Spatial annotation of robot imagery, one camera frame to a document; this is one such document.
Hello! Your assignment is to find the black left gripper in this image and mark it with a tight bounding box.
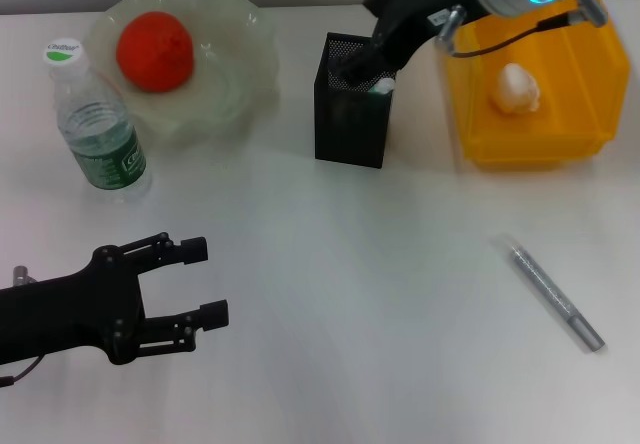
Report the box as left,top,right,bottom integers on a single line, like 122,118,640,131
0,232,231,367

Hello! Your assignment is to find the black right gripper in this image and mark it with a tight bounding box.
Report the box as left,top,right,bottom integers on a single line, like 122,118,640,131
335,0,484,86

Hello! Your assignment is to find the green pen with white cap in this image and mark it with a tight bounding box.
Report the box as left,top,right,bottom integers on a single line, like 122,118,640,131
368,77,398,97

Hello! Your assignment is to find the white paper ball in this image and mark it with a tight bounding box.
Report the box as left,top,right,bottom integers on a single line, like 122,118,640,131
492,62,544,115

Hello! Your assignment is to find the clear bottle with green label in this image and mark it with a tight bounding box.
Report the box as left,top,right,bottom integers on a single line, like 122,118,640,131
41,37,154,205

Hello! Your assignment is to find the red tomato toy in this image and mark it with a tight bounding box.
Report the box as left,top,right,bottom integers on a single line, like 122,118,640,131
114,11,195,95

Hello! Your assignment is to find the grey pen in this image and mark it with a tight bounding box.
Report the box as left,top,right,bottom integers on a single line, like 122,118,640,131
492,233,607,353

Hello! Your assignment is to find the black mesh pen holder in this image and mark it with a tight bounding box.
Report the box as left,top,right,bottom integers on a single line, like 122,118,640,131
313,32,403,170

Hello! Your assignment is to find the clear glass fruit plate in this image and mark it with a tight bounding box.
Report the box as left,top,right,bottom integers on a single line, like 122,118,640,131
82,0,279,148

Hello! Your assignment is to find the yellow plastic bin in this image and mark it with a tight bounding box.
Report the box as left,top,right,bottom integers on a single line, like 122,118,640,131
438,0,631,172

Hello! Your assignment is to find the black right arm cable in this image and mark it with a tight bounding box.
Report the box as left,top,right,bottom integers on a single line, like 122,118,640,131
446,11,587,60

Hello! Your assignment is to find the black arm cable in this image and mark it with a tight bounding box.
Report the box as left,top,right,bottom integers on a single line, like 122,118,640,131
0,355,45,388
446,11,587,60

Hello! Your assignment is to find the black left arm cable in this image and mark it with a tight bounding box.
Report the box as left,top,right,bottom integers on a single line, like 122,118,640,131
0,355,45,388

